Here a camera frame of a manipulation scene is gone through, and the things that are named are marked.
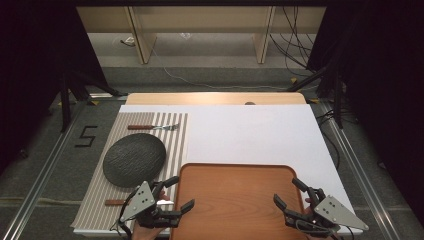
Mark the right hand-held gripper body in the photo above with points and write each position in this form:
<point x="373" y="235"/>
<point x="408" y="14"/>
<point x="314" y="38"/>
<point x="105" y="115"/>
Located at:
<point x="335" y="213"/>

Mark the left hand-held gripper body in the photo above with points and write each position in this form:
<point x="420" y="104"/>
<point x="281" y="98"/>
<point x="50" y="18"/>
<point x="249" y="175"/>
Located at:
<point x="138" y="201"/>

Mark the person's right hand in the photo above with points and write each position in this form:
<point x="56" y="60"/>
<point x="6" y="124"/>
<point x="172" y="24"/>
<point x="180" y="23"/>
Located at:
<point x="309" y="206"/>

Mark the person's left hand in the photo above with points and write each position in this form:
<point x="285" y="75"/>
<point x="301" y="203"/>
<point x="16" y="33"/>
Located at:
<point x="145" y="232"/>

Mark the black round plate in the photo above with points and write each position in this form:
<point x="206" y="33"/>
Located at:
<point x="133" y="160"/>

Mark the striped placemat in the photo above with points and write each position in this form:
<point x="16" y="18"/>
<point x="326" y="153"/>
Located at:
<point x="96" y="200"/>

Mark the brown wooden tray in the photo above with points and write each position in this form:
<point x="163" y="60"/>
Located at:
<point x="233" y="200"/>

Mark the white table board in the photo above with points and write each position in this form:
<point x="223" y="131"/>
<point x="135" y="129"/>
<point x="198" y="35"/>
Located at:
<point x="253" y="136"/>

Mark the light wooden table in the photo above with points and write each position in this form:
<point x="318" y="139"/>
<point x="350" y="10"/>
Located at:
<point x="213" y="98"/>

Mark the black stand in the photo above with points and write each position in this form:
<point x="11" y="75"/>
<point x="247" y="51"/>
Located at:
<point x="336" y="96"/>
<point x="65" y="100"/>

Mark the light wooden shelf unit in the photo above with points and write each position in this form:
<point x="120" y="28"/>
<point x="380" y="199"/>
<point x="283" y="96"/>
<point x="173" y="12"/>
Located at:
<point x="200" y="20"/>

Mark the metal floor rail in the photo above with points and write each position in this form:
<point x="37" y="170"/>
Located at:
<point x="40" y="180"/>
<point x="363" y="173"/>

